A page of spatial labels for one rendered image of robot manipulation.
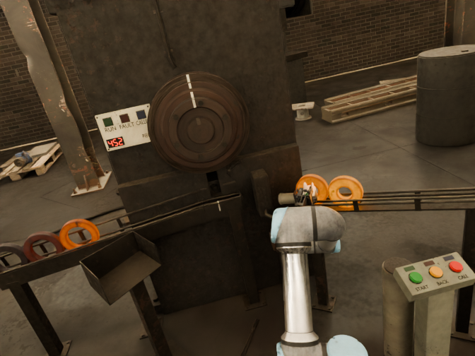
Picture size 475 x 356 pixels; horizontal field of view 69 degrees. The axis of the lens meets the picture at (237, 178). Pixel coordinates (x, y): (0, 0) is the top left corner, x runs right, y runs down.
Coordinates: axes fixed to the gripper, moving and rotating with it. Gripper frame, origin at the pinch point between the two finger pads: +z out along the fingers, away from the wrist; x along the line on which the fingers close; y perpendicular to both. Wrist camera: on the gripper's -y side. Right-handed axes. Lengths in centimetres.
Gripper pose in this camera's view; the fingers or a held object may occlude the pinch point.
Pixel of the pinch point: (312, 186)
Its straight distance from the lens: 169.4
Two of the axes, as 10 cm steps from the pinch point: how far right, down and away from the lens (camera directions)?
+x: -8.8, -0.1, 4.7
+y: -3.1, -7.5, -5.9
